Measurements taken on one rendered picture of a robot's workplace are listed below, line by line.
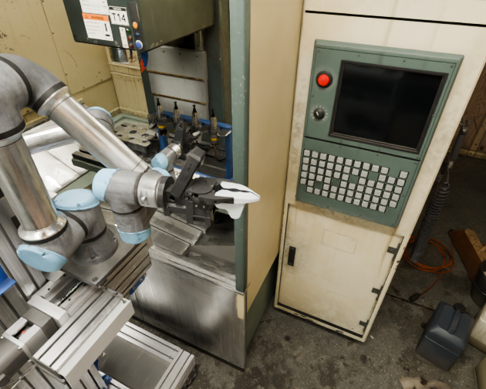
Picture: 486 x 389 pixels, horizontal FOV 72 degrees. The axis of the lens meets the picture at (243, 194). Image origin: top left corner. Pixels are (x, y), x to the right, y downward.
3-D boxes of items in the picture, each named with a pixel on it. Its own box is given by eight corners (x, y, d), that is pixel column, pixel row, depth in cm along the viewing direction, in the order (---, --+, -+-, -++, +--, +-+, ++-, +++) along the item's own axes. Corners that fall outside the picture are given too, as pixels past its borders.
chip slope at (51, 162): (66, 206, 216) (52, 173, 200) (-2, 180, 238) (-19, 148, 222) (152, 144, 279) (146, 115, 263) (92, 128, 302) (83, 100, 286)
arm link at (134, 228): (162, 218, 90) (155, 186, 83) (144, 249, 81) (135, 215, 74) (135, 214, 91) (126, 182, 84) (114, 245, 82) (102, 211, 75)
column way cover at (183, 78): (207, 127, 242) (202, 52, 210) (153, 116, 258) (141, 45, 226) (210, 125, 245) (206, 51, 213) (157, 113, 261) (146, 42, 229)
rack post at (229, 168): (230, 184, 188) (228, 136, 169) (221, 181, 190) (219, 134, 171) (237, 174, 195) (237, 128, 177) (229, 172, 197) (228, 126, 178)
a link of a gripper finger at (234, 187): (261, 209, 74) (221, 204, 76) (262, 186, 71) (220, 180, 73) (258, 217, 72) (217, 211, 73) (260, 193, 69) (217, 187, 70)
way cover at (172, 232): (187, 268, 176) (183, 247, 166) (62, 219, 206) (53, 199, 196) (214, 231, 197) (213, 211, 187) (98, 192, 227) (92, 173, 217)
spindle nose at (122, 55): (145, 55, 190) (141, 32, 183) (133, 64, 178) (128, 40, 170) (119, 54, 193) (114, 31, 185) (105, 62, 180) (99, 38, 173)
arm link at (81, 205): (113, 218, 111) (102, 184, 103) (91, 247, 101) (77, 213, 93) (80, 213, 113) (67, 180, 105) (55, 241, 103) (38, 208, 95)
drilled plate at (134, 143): (147, 153, 206) (146, 146, 203) (111, 143, 216) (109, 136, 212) (169, 137, 222) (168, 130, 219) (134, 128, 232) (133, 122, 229)
